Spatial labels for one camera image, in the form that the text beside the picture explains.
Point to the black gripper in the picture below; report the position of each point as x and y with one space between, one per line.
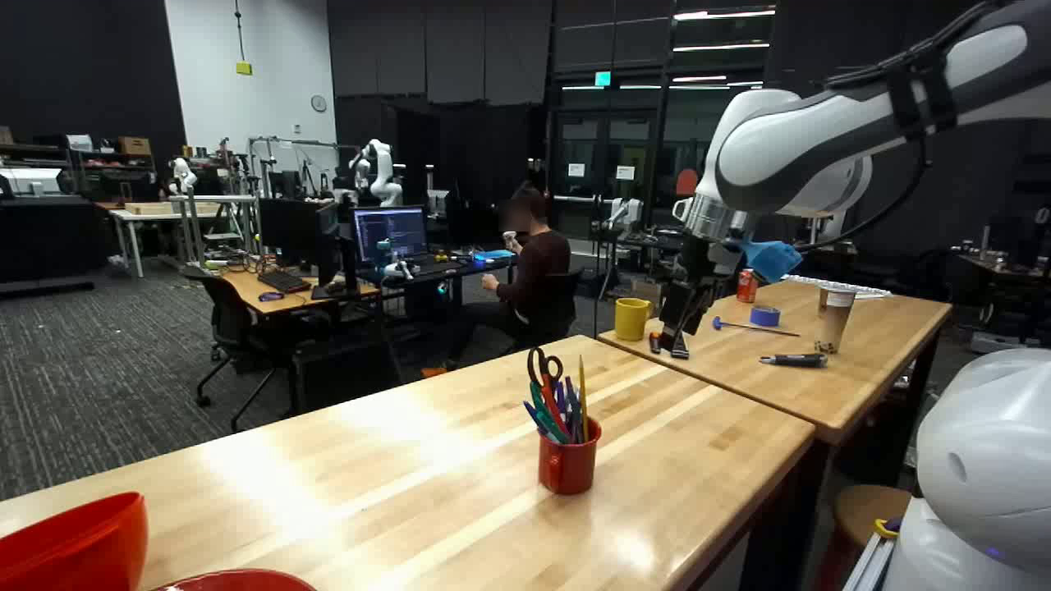
692 268

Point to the yellow pencil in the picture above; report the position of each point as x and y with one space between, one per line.
584 396

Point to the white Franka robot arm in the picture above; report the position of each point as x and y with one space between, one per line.
811 143

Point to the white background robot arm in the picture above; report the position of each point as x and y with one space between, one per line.
378 169

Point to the black flat tool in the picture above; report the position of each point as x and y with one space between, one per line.
680 347

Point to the yellow cup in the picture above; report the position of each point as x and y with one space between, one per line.
632 320

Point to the red can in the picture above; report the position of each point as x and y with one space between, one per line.
748 285

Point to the blue tape roll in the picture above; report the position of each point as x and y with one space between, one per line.
768 315

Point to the black marker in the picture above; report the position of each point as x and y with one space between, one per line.
798 359

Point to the blue marker pen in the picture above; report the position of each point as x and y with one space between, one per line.
565 400

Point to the seated person dark shirt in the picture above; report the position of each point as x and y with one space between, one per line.
537 273

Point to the clear plastic cup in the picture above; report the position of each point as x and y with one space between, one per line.
836 324

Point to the red marker pen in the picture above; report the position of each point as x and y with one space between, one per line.
549 407

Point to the green marker pen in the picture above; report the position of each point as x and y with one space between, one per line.
539 420

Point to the white paper sheet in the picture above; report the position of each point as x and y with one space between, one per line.
867 291

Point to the red mug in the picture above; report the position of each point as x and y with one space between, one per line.
570 460

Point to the wooden side table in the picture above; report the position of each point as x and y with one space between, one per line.
874 382

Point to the green exit sign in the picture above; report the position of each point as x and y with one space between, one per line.
604 81

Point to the round wooden stool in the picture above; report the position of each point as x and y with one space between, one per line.
867 509

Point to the lit computer monitor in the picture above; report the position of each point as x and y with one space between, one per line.
389 234

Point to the black computer monitor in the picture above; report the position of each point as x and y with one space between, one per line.
315 234

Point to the black keyboard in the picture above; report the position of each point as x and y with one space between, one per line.
283 280

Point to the wooden office desk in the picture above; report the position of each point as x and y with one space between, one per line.
255 293

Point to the yellow hanging tag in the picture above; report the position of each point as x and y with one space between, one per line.
245 68

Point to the red bowl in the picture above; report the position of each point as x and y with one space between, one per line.
240 582
77 545

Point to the small white background robot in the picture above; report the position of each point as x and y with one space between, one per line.
183 175

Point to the black low cabinet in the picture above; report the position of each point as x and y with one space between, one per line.
52 239

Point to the round wall clock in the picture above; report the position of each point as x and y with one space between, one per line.
319 104

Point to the metal frame work table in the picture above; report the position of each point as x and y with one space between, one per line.
152 212

